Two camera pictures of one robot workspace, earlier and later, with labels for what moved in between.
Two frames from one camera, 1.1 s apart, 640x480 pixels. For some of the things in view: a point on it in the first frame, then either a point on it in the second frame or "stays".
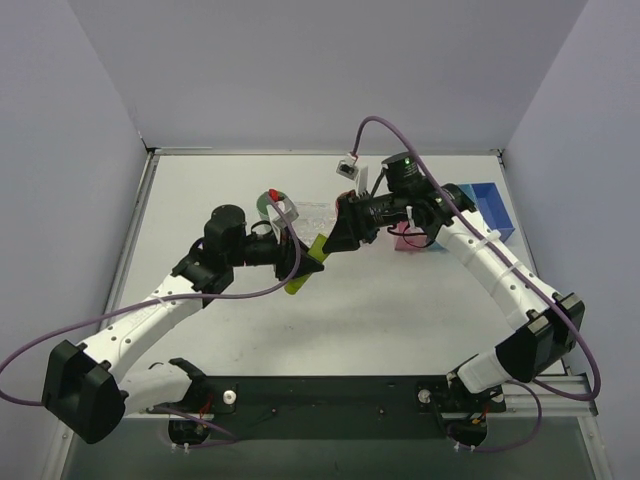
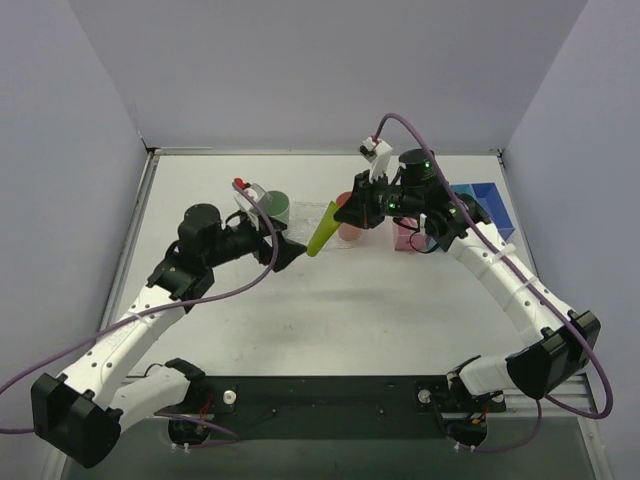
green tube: x=317 y=251 to x=326 y=227
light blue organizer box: x=468 y=190 stays
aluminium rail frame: x=520 y=402 stays
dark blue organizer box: x=493 y=209 stays
